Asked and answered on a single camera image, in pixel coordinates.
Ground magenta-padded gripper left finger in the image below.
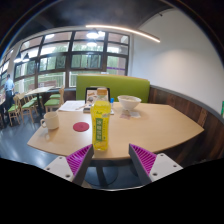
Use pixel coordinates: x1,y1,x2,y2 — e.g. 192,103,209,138
43,143,95,187

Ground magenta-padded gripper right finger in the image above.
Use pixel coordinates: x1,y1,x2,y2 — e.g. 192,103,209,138
128,143,184,186

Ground yellow drink bottle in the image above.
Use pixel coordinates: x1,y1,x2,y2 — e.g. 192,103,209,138
90,87,112,152

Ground flat round red coaster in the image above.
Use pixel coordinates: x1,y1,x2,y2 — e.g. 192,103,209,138
72,121,90,133

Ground paper napkin with receipt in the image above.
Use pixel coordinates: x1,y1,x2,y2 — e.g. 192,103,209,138
119,109,142,120

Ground white ribbed mug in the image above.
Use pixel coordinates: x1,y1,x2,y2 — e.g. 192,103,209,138
40,111,60,131

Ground white paper sheet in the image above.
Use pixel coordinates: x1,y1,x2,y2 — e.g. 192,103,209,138
58,99,87,113

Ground white bowl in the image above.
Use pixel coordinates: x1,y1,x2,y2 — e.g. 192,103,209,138
117,94,142,112

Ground wooden chairs with green seats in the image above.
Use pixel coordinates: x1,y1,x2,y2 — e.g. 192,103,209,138
6,84,66,127

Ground black-framed menu stand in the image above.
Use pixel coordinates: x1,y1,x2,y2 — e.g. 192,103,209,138
84,86,111,105

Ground light wooden dining table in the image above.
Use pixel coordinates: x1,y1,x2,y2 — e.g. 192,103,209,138
24,85,56,116

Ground person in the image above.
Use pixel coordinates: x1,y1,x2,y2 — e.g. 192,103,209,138
2,73,16,111

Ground pendant ceiling lamps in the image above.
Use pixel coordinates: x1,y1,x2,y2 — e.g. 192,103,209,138
13,28,101,64

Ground long linear ceiling light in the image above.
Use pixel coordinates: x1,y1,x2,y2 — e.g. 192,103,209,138
85,24,162,44

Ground dark-framed window wall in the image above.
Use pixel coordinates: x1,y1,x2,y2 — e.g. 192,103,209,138
0,29,130,94

